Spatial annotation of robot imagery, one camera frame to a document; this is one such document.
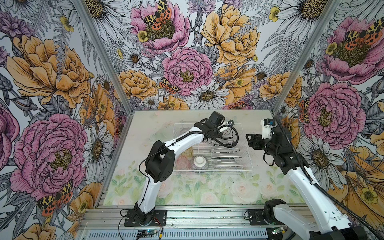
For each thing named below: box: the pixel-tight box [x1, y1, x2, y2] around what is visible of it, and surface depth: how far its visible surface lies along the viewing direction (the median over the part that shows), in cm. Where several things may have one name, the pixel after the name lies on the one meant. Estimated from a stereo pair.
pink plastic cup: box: [176, 156, 191, 170], surface depth 85 cm
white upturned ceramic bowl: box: [193, 155, 206, 168], surface depth 88 cm
